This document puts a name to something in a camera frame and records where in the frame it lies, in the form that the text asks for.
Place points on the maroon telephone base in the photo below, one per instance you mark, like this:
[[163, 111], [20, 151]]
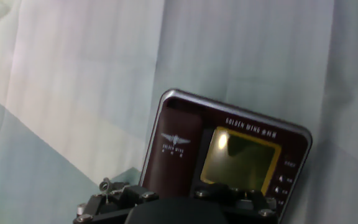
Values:
[[247, 149]]

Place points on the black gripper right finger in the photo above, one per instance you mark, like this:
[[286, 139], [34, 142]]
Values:
[[247, 211]]

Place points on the maroon telephone handset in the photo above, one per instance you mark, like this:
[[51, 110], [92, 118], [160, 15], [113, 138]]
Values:
[[172, 155]]

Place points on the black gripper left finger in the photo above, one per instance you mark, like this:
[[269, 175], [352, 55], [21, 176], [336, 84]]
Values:
[[104, 211]]

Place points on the blue green patterned tablecloth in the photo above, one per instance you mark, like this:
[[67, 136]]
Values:
[[73, 77]]

